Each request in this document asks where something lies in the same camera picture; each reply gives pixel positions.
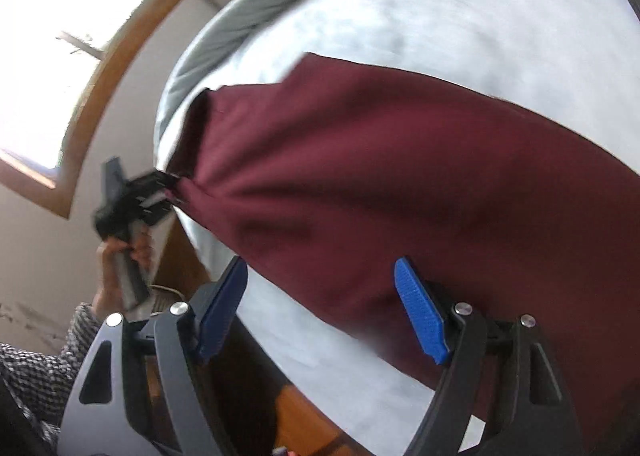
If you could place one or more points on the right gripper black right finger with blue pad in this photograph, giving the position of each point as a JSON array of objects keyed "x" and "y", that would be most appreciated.
[{"x": 501, "y": 391}]

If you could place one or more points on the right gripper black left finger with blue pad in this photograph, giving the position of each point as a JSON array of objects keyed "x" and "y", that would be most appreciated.
[{"x": 109, "y": 409}]

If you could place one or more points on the maroon pants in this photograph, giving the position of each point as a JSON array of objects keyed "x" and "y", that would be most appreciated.
[{"x": 323, "y": 180}]

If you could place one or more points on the checkered sleeve forearm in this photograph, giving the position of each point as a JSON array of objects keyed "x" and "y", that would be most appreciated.
[{"x": 35, "y": 387}]

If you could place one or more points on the person's left hand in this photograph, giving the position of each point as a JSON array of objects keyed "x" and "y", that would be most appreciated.
[{"x": 117, "y": 275}]

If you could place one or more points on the white fleece bed sheet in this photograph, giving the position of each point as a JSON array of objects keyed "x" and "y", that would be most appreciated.
[{"x": 574, "y": 62}]

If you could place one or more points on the wooden window frame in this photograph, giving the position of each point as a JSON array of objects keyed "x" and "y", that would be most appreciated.
[{"x": 57, "y": 195}]

